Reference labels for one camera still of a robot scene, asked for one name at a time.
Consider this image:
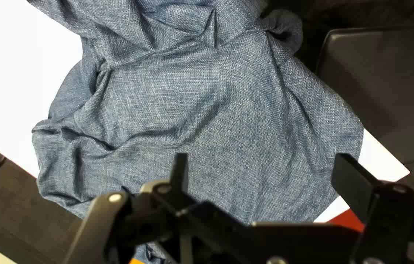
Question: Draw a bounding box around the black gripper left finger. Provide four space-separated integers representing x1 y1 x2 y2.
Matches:
64 151 249 264

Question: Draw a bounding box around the dark grey chair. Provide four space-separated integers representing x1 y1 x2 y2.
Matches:
315 22 414 203

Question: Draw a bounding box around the blue denim-look cloth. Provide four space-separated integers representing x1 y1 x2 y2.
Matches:
27 0 366 264

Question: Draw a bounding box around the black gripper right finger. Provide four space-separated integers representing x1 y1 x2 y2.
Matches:
331 153 414 264

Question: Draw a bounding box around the white table board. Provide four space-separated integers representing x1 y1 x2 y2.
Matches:
0 0 412 225

